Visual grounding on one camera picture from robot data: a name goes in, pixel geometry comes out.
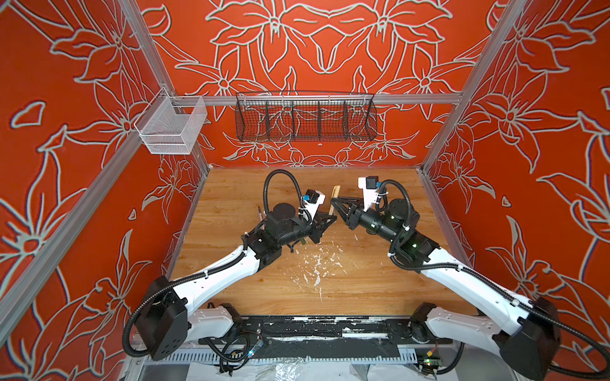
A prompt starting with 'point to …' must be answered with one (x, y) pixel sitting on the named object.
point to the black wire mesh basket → (306, 117)
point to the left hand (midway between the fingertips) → (334, 214)
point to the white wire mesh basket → (162, 132)
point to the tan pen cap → (336, 191)
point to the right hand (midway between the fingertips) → (329, 201)
